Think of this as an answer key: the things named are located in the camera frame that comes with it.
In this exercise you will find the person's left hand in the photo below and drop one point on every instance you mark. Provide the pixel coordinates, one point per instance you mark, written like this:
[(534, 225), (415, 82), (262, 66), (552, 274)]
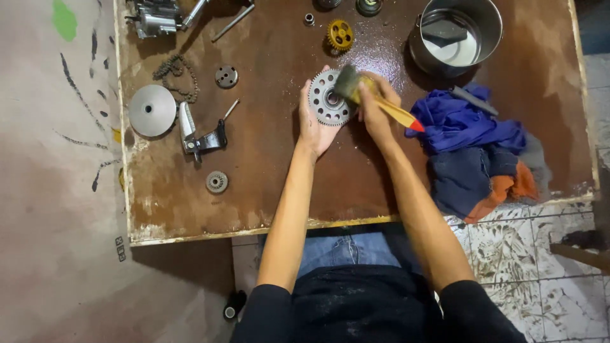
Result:
[(316, 126)]

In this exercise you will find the person's right hand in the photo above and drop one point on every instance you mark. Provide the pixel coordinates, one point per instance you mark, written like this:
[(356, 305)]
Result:
[(376, 112)]

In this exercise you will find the person's right fingers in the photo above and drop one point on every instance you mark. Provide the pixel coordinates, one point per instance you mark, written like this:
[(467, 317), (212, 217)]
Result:
[(374, 100)]

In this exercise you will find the large grey sprocket gear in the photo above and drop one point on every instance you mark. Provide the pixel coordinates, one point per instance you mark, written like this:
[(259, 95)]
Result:
[(326, 100)]

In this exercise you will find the yellow gear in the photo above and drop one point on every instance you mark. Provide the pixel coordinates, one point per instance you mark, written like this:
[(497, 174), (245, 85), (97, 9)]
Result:
[(340, 35)]

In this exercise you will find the blue cloth rag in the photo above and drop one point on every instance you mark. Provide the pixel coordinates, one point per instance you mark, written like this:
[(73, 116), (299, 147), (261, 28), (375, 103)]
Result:
[(464, 121)]

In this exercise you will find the round green-centred metal part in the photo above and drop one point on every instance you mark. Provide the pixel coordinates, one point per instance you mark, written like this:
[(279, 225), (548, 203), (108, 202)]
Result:
[(369, 5)]

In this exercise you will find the dark part in pot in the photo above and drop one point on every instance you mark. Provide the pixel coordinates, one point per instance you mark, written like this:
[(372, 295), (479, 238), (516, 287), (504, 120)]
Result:
[(443, 31)]

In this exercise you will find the grey flat tool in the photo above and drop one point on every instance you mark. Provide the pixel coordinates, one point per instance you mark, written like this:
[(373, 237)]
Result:
[(474, 100)]

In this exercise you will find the steel pot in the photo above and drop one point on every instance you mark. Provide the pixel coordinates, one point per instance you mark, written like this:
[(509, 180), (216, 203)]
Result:
[(452, 35)]

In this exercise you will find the round dark metal part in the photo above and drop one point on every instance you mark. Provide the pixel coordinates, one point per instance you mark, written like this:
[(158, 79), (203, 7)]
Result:
[(329, 3)]

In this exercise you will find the dark denim rag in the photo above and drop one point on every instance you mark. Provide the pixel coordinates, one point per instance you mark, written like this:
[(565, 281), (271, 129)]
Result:
[(467, 183)]

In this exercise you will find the small round metal plate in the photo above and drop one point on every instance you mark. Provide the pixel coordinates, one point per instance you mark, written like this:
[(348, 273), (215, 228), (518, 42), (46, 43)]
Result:
[(226, 76)]

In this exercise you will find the orange cloth rag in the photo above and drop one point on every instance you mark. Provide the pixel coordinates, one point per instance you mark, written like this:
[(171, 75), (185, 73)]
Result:
[(505, 190)]

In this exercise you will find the metal rod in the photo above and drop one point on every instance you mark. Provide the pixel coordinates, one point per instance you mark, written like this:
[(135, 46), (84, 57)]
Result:
[(232, 23)]

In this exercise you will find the grey cloth rag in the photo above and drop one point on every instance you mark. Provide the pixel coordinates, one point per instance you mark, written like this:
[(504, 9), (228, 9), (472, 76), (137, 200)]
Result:
[(536, 159)]

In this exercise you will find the small grey gear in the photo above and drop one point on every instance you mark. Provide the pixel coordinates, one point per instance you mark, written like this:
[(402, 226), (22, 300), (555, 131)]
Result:
[(217, 182)]

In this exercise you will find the grey metal disc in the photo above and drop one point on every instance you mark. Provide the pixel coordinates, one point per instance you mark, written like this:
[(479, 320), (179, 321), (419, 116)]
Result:
[(152, 110)]

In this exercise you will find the engine part assembly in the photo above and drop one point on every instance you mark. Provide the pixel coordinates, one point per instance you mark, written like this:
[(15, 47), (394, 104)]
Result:
[(155, 18)]

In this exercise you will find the black bottle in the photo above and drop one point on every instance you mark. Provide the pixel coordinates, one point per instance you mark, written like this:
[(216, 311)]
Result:
[(234, 305)]

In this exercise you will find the wooden furniture piece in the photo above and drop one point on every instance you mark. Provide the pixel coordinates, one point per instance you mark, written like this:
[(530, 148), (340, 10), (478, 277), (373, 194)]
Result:
[(584, 238)]

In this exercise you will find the chrome lever with black bracket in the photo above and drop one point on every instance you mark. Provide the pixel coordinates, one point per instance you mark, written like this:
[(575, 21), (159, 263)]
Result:
[(200, 136)]

